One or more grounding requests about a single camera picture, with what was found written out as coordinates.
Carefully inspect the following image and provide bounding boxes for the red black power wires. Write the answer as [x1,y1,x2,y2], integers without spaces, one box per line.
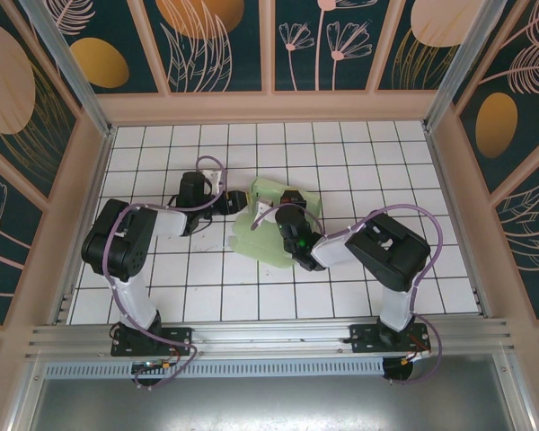
[132,347,183,374]
[402,340,432,367]

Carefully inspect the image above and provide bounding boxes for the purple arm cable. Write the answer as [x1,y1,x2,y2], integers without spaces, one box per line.
[250,204,446,387]
[102,154,228,391]

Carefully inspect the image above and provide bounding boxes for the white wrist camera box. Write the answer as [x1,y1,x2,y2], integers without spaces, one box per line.
[201,166,228,189]
[253,195,275,221]

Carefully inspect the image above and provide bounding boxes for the aluminium mounting rail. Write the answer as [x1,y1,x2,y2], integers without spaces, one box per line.
[24,318,517,360]

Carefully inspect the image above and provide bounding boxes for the grey slotted cable duct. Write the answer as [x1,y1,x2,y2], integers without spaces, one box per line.
[44,356,385,379]

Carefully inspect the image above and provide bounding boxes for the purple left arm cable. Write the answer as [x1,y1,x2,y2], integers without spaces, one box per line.
[102,154,228,391]

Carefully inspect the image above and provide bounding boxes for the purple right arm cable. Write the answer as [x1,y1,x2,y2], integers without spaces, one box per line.
[250,204,446,387]

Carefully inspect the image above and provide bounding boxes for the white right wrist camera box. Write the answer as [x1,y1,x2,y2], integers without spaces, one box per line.
[253,195,275,221]

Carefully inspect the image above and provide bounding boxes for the thin aluminium side rail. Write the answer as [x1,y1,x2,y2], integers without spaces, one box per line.
[424,128,493,318]
[53,128,117,325]

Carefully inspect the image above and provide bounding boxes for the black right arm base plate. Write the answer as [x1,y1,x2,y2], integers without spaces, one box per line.
[348,322,432,356]

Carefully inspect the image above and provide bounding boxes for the light green paper box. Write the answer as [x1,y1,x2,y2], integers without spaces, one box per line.
[226,176,323,273]

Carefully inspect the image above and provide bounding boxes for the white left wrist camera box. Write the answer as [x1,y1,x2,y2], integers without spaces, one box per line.
[201,166,228,189]

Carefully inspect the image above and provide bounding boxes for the aluminium corner post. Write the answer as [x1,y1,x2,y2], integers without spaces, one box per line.
[422,0,493,132]
[20,0,116,138]

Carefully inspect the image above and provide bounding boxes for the grey metal sheet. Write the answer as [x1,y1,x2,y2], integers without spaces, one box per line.
[8,354,535,431]

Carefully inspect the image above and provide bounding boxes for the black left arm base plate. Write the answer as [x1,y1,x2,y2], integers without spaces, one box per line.
[110,326,194,358]

